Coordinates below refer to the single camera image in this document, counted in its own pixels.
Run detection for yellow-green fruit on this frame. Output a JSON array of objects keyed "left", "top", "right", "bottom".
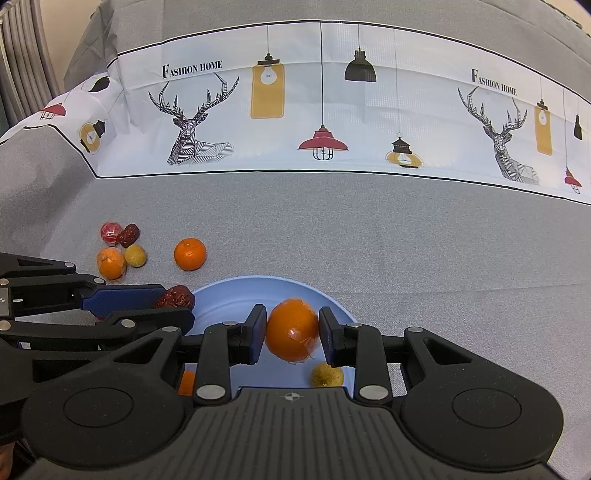
[
  {"left": 124, "top": 244, "right": 147, "bottom": 268},
  {"left": 311, "top": 362, "right": 345, "bottom": 388}
]

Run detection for bare orange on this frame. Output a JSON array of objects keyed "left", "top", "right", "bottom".
[
  {"left": 177, "top": 370, "right": 195, "bottom": 397},
  {"left": 173, "top": 238, "right": 206, "bottom": 271}
]

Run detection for dark red jujube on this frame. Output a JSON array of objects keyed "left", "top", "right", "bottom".
[
  {"left": 153, "top": 285, "right": 195, "bottom": 310},
  {"left": 117, "top": 223, "right": 140, "bottom": 248}
]

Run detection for left hand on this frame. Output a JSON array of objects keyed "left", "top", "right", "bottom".
[{"left": 0, "top": 442, "right": 15, "bottom": 480}]

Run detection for light blue plate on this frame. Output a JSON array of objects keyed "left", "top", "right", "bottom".
[{"left": 189, "top": 276, "right": 355, "bottom": 393}]

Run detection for wrapped red fruit far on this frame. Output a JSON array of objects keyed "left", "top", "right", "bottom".
[{"left": 100, "top": 221, "right": 123, "bottom": 246}]

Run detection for printed deer sofa cover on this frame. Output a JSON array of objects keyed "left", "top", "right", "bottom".
[{"left": 18, "top": 20, "right": 590, "bottom": 204}]

